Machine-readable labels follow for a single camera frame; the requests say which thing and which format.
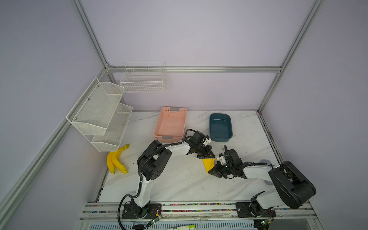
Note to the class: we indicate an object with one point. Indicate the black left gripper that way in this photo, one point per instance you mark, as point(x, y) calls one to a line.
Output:
point(208, 152)

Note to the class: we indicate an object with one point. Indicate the white mesh shelf upper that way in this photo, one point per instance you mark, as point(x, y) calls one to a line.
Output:
point(92, 114)

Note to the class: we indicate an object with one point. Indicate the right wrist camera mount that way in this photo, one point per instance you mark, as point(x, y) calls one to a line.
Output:
point(221, 158)

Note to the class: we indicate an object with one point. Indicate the teal oval plastic tub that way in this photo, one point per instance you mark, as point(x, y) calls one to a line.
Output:
point(220, 127)

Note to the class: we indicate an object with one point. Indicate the yellow banana toy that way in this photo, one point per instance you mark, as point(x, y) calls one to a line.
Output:
point(113, 162)

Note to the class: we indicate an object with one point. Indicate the white wire wall basket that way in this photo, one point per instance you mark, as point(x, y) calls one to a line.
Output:
point(144, 77)

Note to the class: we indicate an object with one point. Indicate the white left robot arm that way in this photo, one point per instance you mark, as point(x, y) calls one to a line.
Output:
point(151, 164)

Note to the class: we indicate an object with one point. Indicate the pink perforated plastic basket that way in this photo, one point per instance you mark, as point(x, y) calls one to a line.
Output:
point(171, 124)

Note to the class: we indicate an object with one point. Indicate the white mesh shelf lower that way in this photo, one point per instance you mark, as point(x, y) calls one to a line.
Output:
point(113, 136)

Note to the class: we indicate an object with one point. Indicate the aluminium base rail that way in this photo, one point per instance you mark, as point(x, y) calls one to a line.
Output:
point(210, 210)

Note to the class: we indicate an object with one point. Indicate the yellow paper napkin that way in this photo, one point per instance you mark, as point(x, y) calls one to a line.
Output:
point(208, 164)

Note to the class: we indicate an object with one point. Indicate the grey oval case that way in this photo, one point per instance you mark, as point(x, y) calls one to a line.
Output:
point(266, 161)

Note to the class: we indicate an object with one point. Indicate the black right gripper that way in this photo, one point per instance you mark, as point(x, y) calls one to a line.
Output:
point(217, 172)

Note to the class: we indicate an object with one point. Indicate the white mesh shelf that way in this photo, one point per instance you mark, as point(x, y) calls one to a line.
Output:
point(113, 136)
point(92, 114)

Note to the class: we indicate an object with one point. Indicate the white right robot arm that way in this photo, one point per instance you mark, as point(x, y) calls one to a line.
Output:
point(291, 187)

